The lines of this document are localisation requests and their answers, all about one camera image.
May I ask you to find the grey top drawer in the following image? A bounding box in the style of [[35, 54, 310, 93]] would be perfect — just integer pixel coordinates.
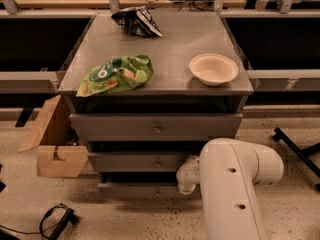
[[70, 113, 242, 142]]

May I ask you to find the grey middle drawer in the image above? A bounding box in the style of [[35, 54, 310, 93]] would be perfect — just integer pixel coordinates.
[[88, 152, 191, 172]]

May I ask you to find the green chip bag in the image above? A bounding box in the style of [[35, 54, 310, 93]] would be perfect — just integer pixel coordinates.
[[76, 55, 153, 97]]

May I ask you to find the black stand leg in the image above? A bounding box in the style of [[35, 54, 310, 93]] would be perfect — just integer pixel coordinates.
[[272, 127, 320, 178]]

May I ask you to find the brown cardboard box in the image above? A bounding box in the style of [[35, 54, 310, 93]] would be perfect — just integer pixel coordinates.
[[18, 95, 88, 178]]

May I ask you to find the grey bottom drawer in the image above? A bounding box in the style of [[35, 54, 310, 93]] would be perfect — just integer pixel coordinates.
[[98, 172, 201, 199]]

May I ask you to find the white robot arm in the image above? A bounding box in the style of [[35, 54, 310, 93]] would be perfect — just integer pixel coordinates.
[[176, 138, 284, 240]]

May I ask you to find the black crumpled snack bag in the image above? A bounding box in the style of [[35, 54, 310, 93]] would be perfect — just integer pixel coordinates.
[[111, 6, 162, 38]]

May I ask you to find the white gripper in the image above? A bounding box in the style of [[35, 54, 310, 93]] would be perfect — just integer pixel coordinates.
[[176, 155, 200, 195]]

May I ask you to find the grey drawer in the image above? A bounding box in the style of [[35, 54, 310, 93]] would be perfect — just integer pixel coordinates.
[[98, 172, 201, 199], [70, 113, 242, 142], [88, 152, 191, 172]]

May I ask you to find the white paper bowl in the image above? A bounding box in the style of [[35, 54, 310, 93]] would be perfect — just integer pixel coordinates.
[[189, 53, 239, 86]]

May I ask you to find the grey drawer cabinet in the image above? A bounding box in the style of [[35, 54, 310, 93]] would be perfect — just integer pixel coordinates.
[[57, 10, 255, 196]]

